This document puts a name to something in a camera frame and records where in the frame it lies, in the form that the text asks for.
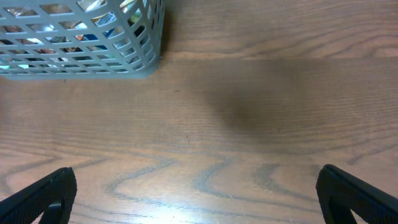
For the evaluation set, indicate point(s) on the grey plastic basket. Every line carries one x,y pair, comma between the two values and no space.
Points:
80,39

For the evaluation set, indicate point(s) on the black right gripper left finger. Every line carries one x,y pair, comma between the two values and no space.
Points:
51,199

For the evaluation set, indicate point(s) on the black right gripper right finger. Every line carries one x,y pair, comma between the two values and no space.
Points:
341,194

